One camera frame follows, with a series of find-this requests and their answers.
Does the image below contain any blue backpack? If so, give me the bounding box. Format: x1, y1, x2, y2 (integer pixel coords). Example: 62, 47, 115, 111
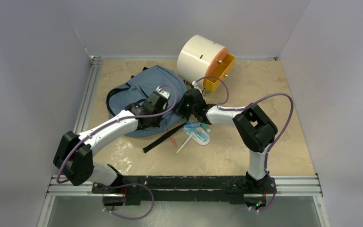
106, 65, 187, 153

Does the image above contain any green white glue stick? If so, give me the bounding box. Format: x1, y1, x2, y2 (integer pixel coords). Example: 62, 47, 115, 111
201, 123, 211, 133

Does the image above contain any white marker pen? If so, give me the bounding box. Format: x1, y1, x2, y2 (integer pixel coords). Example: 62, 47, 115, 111
176, 134, 193, 154

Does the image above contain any blister pack with blue items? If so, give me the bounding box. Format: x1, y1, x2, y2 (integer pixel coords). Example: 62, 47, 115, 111
181, 122, 210, 146

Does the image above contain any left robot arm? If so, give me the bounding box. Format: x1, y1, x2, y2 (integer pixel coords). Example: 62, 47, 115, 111
53, 88, 171, 193

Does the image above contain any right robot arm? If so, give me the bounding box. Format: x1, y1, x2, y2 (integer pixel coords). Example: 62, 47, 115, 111
173, 89, 278, 192

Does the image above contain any yellow open drawer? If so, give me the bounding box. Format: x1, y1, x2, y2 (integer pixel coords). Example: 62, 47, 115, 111
203, 54, 235, 92

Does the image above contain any cream round drawer cabinet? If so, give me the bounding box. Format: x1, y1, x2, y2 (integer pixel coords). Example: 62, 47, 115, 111
176, 35, 229, 83

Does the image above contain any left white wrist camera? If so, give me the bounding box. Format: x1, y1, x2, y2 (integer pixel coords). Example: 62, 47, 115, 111
156, 87, 171, 100

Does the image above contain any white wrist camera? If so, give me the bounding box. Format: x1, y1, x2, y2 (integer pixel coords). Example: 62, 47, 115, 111
156, 87, 171, 100
191, 81, 203, 89

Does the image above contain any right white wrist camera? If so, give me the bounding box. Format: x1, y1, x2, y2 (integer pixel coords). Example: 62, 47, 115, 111
191, 81, 203, 89

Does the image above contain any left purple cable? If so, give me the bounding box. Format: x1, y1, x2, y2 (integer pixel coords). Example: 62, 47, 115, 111
56, 84, 156, 220

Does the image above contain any purple cable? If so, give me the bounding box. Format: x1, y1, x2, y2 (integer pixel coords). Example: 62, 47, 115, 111
191, 76, 295, 214
56, 84, 156, 220

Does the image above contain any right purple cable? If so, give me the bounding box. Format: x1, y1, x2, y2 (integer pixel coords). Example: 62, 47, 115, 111
191, 76, 295, 214

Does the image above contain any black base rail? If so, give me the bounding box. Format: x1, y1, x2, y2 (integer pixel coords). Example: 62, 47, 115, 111
92, 175, 277, 207

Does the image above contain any aluminium frame rail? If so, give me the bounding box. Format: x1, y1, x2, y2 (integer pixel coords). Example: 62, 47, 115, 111
45, 174, 323, 197

